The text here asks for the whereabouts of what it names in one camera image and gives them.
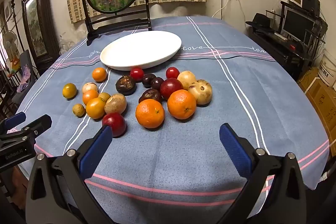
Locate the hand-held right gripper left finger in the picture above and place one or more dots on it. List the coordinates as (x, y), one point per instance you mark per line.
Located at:
(95, 150)

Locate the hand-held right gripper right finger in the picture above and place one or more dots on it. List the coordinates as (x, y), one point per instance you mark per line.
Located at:
(235, 150)

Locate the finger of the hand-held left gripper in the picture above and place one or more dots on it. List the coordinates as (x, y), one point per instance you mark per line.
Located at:
(14, 119)
(39, 123)

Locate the glossy red round fruit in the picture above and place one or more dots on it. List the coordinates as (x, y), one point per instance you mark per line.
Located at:
(115, 123)

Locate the small tan longan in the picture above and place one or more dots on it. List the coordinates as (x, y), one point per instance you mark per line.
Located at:
(104, 96)
(78, 110)

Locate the small round orange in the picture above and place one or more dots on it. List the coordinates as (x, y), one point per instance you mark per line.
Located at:
(90, 97)
(99, 74)
(95, 108)

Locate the yellow-green small citrus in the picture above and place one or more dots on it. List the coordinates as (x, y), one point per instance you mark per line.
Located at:
(69, 90)

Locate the speckled tan oval fruit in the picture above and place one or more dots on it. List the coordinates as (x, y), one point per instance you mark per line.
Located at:
(115, 103)

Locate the pale pink round fruit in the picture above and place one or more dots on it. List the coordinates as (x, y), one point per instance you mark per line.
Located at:
(89, 87)

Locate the large orange mandarin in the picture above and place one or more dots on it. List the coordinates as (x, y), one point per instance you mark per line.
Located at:
(150, 113)
(181, 104)

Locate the tan spotted round fruit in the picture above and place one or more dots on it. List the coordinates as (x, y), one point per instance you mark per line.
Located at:
(201, 92)

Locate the pale yellow round fruit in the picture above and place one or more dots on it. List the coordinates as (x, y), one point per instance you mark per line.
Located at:
(186, 79)

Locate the dark purple plum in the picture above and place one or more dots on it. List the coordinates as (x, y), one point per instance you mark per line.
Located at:
(148, 79)
(157, 83)

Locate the white oval plate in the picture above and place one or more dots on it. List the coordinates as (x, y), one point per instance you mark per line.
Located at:
(141, 48)

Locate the purple cloth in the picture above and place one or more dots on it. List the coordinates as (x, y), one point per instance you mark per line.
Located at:
(25, 77)

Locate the dark chair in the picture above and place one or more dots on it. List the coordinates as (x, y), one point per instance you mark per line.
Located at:
(22, 56)

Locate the white electric fan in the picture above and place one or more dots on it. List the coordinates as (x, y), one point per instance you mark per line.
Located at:
(9, 41)

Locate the clear plastic bags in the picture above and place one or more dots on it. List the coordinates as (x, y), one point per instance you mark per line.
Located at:
(67, 44)

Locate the cardboard box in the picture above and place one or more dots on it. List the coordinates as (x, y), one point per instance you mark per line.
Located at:
(320, 103)

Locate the dark wood framed painting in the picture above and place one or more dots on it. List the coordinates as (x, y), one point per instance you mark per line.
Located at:
(34, 19)

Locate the black desk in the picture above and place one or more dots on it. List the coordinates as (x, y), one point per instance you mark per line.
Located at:
(273, 43)

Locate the small red object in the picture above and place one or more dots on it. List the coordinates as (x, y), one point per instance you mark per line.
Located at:
(293, 47)

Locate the white keyboard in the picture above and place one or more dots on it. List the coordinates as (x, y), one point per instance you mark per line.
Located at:
(280, 36)

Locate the white bucket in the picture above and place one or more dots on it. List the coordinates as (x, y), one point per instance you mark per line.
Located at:
(328, 69)

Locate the black hat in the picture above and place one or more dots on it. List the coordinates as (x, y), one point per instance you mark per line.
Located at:
(260, 20)

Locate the black computer monitor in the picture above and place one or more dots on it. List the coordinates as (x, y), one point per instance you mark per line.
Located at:
(298, 24)

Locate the black speaker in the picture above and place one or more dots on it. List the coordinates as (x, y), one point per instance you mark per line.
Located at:
(311, 3)

